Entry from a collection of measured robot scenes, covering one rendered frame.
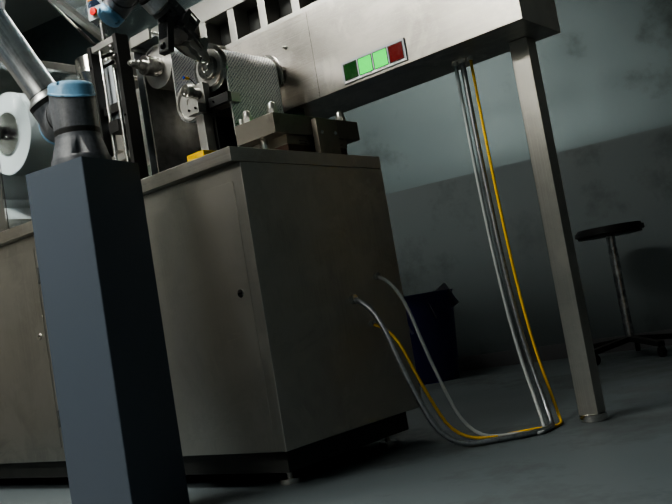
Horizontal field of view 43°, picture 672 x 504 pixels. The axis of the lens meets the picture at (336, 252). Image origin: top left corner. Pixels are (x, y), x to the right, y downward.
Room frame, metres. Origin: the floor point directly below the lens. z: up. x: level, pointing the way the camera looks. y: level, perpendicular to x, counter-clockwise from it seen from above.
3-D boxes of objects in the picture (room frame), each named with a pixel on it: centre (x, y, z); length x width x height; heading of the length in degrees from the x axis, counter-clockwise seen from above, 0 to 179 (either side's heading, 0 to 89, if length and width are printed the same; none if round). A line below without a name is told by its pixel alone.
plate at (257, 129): (2.60, 0.05, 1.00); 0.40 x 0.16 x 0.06; 141
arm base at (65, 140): (2.14, 0.61, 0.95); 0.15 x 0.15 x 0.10
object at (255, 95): (2.65, 0.17, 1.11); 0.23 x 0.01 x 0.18; 141
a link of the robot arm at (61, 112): (2.15, 0.61, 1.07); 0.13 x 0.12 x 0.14; 28
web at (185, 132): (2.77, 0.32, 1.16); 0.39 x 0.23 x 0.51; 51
